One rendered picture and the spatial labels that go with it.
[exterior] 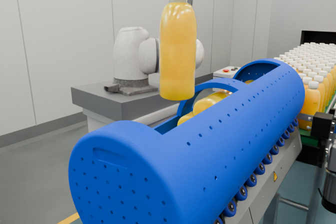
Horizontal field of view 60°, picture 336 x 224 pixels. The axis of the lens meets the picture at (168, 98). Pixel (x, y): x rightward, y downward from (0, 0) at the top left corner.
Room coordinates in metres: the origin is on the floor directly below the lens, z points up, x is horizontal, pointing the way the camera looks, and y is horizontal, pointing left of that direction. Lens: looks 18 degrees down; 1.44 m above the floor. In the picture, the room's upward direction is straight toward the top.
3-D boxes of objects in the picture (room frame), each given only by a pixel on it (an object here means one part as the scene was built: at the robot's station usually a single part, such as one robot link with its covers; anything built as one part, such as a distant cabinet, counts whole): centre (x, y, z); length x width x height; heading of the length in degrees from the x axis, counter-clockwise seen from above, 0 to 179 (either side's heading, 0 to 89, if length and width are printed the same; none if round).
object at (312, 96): (1.23, -0.64, 1.00); 0.07 x 0.07 x 0.19
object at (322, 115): (1.13, -0.64, 0.95); 0.10 x 0.07 x 0.10; 55
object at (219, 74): (1.54, -0.33, 1.05); 0.20 x 0.10 x 0.10; 145
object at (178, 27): (0.58, -0.02, 1.35); 0.07 x 0.07 x 0.19
